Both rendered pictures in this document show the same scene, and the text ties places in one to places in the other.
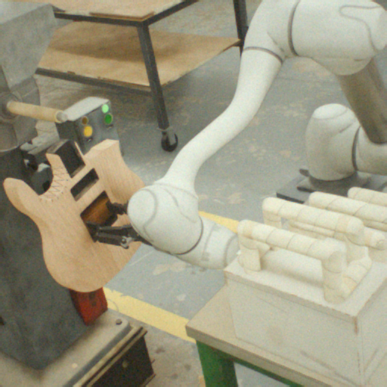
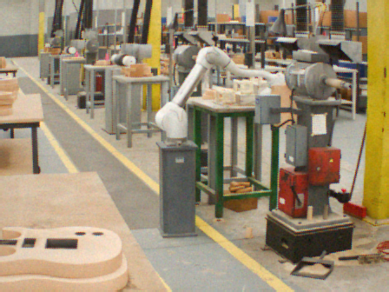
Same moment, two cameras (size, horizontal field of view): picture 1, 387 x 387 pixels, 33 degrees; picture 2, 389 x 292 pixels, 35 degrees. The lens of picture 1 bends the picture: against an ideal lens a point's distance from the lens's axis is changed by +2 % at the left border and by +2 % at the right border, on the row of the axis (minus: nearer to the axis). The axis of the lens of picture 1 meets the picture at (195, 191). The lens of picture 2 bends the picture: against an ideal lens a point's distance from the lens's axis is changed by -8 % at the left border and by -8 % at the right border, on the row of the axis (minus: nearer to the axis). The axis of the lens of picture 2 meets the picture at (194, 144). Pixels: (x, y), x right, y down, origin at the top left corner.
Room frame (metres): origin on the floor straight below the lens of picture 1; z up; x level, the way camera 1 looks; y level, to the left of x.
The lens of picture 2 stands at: (6.25, 2.02, 1.61)
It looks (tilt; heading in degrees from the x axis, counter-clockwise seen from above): 10 degrees down; 208
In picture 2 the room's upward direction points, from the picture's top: straight up
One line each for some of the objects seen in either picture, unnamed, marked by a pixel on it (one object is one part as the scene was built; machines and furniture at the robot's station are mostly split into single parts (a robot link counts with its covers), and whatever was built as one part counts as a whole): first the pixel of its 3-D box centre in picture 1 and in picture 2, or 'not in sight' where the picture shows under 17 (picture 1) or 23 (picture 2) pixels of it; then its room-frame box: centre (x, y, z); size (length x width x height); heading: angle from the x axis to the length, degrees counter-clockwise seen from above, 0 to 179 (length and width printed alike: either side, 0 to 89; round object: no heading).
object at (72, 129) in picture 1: (72, 145); (274, 114); (1.94, 0.36, 0.99); 0.24 x 0.21 x 0.26; 47
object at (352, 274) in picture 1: (351, 277); not in sight; (0.88, -0.23, 1.12); 0.11 x 0.03 x 0.03; 137
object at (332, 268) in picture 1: (332, 276); not in sight; (0.86, -0.20, 1.15); 0.03 x 0.03 x 0.09
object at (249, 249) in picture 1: (249, 249); not in sight; (0.97, -0.08, 1.15); 0.03 x 0.03 x 0.09
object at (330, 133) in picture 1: (333, 139); (175, 122); (1.86, -0.47, 0.87); 0.18 x 0.16 x 0.22; 52
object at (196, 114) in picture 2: not in sight; (196, 155); (1.05, -0.72, 0.45); 0.05 x 0.05 x 0.90; 47
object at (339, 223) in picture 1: (310, 215); not in sight; (0.97, -0.19, 1.20); 0.20 x 0.03 x 0.03; 46
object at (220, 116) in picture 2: not in sight; (219, 168); (1.43, -0.32, 0.45); 0.05 x 0.05 x 0.90; 47
